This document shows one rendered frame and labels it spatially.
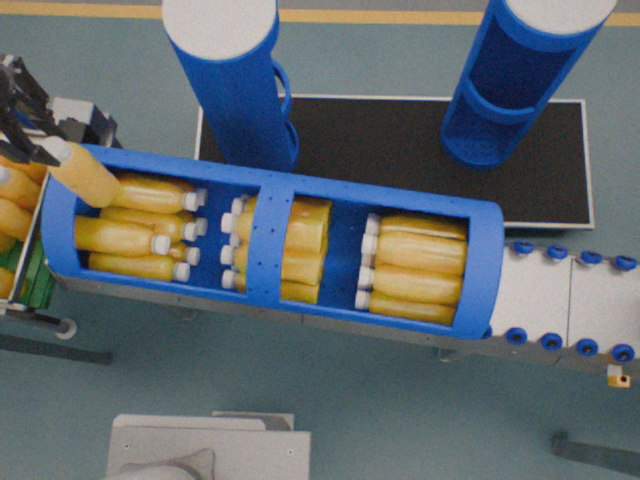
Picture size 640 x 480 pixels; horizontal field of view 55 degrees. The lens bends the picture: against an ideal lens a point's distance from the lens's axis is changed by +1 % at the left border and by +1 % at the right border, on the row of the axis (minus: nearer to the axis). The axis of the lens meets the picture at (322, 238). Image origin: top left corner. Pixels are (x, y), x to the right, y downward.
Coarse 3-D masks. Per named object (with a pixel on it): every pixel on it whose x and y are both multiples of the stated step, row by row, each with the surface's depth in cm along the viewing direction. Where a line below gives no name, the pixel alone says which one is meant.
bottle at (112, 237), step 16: (80, 224) 124; (96, 224) 124; (112, 224) 125; (128, 224) 125; (80, 240) 124; (96, 240) 124; (112, 240) 124; (128, 240) 123; (144, 240) 124; (128, 256) 126
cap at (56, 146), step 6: (48, 138) 97; (54, 138) 96; (60, 138) 96; (42, 144) 96; (48, 144) 96; (54, 144) 96; (60, 144) 96; (66, 144) 97; (48, 150) 96; (54, 150) 96; (60, 150) 96; (66, 150) 97; (54, 156) 96; (60, 156) 96; (66, 156) 97
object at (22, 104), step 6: (18, 90) 82; (12, 96) 81; (18, 96) 82; (24, 96) 84; (18, 102) 84; (24, 102) 84; (30, 102) 86; (36, 102) 88; (24, 108) 88; (30, 108) 87; (36, 108) 88; (42, 108) 90; (48, 108) 91; (30, 114) 91; (42, 114) 90; (48, 114) 91
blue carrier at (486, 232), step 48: (48, 192) 117; (240, 192) 139; (288, 192) 118; (336, 192) 118; (384, 192) 120; (48, 240) 118; (336, 240) 141; (480, 240) 113; (144, 288) 126; (192, 288) 122; (336, 288) 137; (480, 288) 112; (480, 336) 119
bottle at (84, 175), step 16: (64, 160) 98; (80, 160) 100; (96, 160) 106; (64, 176) 100; (80, 176) 101; (96, 176) 105; (112, 176) 113; (80, 192) 106; (96, 192) 108; (112, 192) 112
